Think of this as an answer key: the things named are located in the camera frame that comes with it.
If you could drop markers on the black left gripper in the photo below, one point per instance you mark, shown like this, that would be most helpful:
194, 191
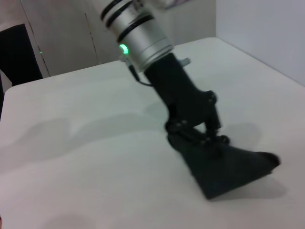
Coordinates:
178, 95

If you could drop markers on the dark blue rag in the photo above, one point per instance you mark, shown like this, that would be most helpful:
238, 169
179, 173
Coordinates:
214, 171

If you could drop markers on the white pneumatic fitting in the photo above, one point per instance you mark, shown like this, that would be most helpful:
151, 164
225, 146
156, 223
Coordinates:
185, 61

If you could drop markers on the black background object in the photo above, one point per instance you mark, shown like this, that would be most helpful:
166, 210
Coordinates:
16, 55

